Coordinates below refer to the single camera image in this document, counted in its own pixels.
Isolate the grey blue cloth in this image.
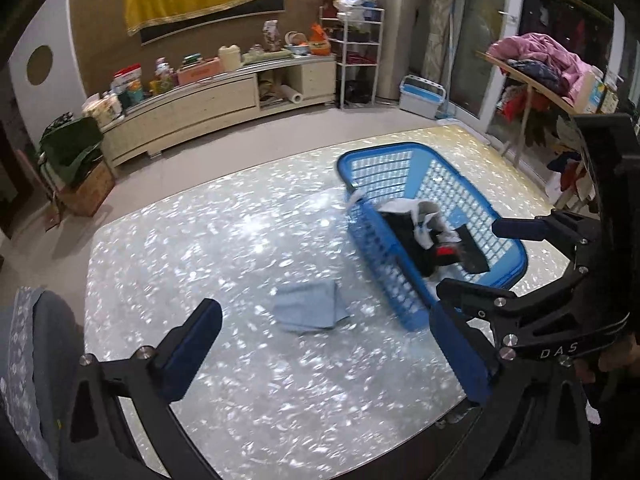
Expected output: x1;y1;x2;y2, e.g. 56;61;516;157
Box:
272;280;352;335

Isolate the cream plastic jar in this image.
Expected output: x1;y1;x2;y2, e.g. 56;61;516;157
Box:
218;45;243;73

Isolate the patterned curtain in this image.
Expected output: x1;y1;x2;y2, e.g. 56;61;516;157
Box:
425;0;468;106

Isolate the grey patterned chair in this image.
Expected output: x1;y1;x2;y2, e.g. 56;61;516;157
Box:
0;285;86;480

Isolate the red white snack box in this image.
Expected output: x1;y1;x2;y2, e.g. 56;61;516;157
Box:
112;62;145;96

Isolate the white grey garment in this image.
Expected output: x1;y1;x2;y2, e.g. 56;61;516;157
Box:
345;194;461;251

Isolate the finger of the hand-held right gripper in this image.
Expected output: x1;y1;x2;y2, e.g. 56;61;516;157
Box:
491;212;596;261
436;265;591;346

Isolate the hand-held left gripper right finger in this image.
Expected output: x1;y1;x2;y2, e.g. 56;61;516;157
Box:
429;302;593;480

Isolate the white wire rack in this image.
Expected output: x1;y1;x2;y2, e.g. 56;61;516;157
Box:
318;2;386;110

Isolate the cardboard box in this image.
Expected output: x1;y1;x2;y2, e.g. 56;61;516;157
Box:
60;160;117;218

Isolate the dark green bag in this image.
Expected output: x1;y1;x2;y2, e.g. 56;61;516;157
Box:
39;115;105;183

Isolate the orange bag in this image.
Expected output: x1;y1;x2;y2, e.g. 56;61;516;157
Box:
308;22;332;56

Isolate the pink clothes pile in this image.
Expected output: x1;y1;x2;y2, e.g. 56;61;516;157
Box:
487;32;593;98

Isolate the pink box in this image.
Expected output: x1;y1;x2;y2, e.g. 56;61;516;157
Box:
176;57;222;86

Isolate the person's right hand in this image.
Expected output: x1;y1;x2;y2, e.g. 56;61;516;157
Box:
575;332;640;391

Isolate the white cloth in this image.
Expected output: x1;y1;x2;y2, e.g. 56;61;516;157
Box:
425;265;468;306

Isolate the beige low cabinet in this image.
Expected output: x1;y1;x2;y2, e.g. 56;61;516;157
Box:
97;52;338;168

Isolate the blue white storage box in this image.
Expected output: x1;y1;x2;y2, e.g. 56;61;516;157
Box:
398;74;447;120

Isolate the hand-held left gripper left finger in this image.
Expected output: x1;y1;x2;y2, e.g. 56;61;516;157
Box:
55;297;223;480

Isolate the wooden clothes shelf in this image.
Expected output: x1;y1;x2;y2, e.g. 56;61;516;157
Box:
475;50;621;211

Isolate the blue plastic basket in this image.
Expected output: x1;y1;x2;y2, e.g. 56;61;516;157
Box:
336;142;528;332

